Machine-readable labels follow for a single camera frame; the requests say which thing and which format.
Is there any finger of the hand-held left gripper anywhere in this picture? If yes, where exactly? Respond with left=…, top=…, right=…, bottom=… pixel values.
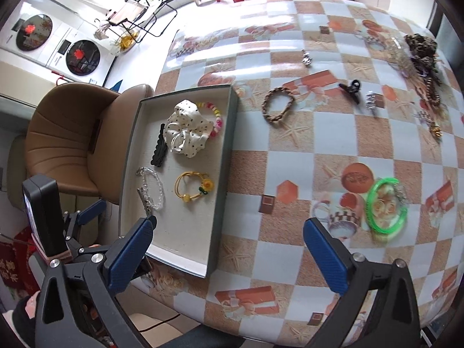
left=64, top=199, right=106, bottom=240

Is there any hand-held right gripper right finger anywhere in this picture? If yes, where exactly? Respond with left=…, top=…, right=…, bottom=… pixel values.
left=304, top=217, right=421, bottom=348

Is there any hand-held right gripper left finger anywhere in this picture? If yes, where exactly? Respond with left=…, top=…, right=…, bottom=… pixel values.
left=34, top=215, right=157, bottom=348

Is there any grey cardboard box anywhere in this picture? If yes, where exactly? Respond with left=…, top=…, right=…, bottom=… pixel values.
left=119, top=84, right=239, bottom=279

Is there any clear bead chain bracelet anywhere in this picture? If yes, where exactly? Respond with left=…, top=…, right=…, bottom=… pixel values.
left=136, top=167, right=166, bottom=215

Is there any black scalloped hair clip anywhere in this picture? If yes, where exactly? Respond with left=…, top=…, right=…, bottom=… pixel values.
left=150, top=123, right=168, bottom=170

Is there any yellow flower hair tie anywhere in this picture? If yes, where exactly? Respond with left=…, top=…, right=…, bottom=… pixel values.
left=175, top=172, right=215, bottom=204

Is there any white polka dot scrunchie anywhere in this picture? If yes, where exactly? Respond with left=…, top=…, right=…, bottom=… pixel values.
left=163, top=99, right=215, bottom=159

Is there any colourful bead bracelet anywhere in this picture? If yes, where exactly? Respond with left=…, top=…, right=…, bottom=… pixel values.
left=197, top=101, right=224, bottom=138

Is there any person's left forearm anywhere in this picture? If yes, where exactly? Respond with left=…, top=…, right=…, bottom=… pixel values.
left=9, top=293, right=41, bottom=348

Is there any beige sofa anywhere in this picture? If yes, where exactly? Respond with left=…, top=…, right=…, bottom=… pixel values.
left=6, top=134, right=37, bottom=193

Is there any red embroidered cushion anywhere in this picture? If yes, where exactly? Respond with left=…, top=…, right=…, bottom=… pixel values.
left=0, top=229, right=40, bottom=294

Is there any green plastic bangle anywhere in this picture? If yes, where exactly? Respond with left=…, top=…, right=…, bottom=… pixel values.
left=366, top=177, right=409, bottom=234

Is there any brown leather chair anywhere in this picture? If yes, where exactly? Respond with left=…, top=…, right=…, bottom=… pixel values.
left=25, top=82, right=155, bottom=206

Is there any checked printed tablecloth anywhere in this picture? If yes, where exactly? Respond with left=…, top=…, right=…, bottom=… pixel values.
left=143, top=0, right=464, bottom=348

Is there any person's leg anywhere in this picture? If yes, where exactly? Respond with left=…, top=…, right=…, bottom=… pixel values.
left=174, top=324, right=248, bottom=348

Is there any white washing machine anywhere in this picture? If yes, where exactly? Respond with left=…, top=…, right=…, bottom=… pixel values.
left=49, top=22, right=117, bottom=85

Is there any small silver hair clip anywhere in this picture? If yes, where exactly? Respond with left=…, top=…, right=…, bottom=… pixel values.
left=365, top=92, right=378, bottom=117

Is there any small black claw clip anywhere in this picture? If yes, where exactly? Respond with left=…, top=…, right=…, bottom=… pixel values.
left=339, top=79, right=363, bottom=105

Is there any yellow floor ornament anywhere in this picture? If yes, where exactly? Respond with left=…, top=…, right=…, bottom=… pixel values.
left=118, top=29, right=140, bottom=50

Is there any white stacked dryer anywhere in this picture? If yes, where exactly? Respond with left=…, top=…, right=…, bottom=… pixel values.
left=0, top=0, right=78, bottom=68

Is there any white hanging cloth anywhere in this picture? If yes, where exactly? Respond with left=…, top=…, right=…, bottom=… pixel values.
left=93, top=18, right=110, bottom=39

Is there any black folding chair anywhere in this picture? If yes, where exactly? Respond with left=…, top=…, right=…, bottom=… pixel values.
left=105, top=0, right=178, bottom=39

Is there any clear plastic hair clip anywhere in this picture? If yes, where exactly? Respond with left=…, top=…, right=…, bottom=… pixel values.
left=388, top=40, right=414, bottom=75

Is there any leopard print scrunchie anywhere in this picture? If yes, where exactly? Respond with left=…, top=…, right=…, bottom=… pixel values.
left=404, top=34, right=439, bottom=66

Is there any brown braided bracelet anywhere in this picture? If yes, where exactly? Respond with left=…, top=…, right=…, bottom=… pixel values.
left=262, top=87, right=295, bottom=126

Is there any brown coil hair tie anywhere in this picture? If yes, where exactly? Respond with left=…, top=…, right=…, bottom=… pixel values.
left=422, top=76, right=441, bottom=108

